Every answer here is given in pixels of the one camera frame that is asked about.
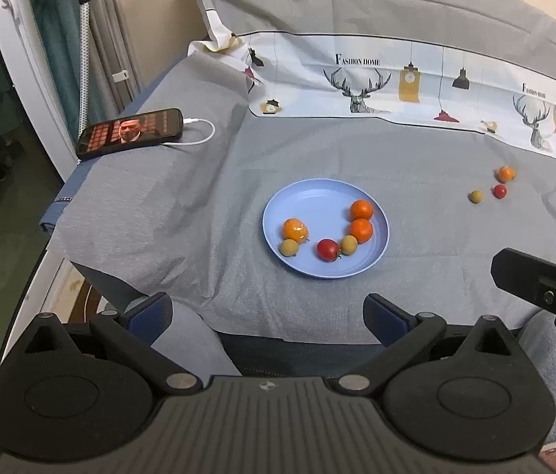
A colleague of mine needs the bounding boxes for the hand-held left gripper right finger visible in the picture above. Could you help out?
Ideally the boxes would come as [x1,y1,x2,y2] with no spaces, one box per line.
[333,293,526,396]

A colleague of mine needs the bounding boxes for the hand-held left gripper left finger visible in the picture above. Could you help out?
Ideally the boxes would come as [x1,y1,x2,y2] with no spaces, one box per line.
[19,292,203,395]

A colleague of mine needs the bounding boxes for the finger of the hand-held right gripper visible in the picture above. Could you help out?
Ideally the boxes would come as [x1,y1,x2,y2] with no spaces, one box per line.
[490,248,556,377]

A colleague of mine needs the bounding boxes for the light blue plate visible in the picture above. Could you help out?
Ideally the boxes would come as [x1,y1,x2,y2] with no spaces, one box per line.
[262,179,390,278]

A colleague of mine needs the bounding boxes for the person's right leg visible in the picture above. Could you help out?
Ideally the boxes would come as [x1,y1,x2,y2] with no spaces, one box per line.
[517,306,556,452]

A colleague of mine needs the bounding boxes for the white side board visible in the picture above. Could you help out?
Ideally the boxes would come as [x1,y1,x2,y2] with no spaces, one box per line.
[0,252,121,356]

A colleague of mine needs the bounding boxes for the grey table cloth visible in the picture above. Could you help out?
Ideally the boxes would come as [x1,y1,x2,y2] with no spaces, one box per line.
[53,49,556,346]

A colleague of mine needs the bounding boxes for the blue under cloth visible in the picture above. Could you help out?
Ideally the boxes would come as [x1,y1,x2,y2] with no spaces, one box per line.
[39,155,94,235]

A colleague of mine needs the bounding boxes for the black smartphone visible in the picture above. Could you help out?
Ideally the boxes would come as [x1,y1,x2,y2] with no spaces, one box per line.
[75,107,185,161]

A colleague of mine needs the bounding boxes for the teal curtain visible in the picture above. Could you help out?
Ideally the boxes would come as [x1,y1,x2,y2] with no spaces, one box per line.
[26,0,92,126]

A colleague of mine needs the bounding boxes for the grey curtain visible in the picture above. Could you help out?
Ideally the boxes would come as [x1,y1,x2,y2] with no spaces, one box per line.
[83,0,182,115]

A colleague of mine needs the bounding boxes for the grey deer print cloth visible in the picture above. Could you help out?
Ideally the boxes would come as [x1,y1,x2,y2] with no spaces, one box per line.
[179,0,556,173]

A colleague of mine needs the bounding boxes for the white charging cable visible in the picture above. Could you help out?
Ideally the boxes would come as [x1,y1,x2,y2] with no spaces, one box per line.
[162,117,216,148]

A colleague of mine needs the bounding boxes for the white door frame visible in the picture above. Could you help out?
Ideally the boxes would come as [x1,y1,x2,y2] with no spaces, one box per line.
[0,0,92,186]

